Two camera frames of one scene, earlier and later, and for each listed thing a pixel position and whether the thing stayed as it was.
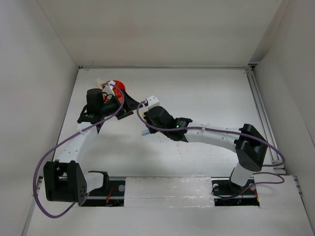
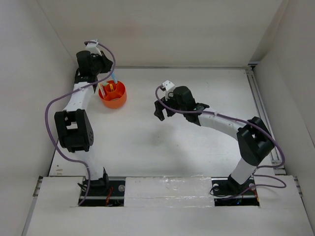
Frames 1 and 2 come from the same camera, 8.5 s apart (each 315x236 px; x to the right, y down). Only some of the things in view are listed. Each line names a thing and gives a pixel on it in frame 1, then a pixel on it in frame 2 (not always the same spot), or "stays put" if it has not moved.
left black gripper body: x=109 y=107 -> x=100 y=65
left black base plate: x=114 y=196 stays put
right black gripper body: x=150 y=122 -> x=172 y=103
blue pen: x=144 y=132 -> x=112 y=75
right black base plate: x=227 y=193 stays put
